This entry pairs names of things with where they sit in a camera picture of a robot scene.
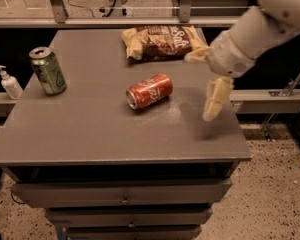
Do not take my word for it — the brown chip bag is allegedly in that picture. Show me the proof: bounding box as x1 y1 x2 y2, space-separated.
121 25 209 61

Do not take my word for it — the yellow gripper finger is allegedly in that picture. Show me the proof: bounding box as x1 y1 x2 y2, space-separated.
184 48 209 63
202 77 234 121

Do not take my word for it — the metal railing frame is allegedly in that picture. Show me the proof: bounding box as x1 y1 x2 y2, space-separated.
0 0 253 28

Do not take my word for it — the white pump dispenser bottle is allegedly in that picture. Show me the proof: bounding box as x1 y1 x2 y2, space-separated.
0 65 23 100

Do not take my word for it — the bottom grey drawer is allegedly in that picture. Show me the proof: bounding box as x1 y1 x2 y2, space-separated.
67 225 201 240

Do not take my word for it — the top grey drawer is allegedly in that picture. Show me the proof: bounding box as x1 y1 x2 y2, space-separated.
11 178 232 208

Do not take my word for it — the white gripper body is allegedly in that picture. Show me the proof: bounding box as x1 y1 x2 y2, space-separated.
206 31 255 78

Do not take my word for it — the middle grey drawer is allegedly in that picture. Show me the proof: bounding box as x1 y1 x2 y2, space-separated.
46 206 212 228

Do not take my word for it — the metal bracket stand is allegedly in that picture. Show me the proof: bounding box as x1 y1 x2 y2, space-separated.
261 73 300 142

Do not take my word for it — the grey drawer cabinet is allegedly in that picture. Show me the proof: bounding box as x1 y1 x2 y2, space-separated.
0 28 253 240

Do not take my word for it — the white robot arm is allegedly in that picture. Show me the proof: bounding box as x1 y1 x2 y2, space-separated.
185 0 300 121

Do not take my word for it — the green soda can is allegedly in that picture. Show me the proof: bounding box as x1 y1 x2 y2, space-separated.
29 47 67 95

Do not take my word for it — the red coke can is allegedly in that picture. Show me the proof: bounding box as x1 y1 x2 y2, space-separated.
126 73 173 110

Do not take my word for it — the grey drawer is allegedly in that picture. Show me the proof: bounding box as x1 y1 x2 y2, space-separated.
67 225 201 240
46 206 212 228
11 178 232 208

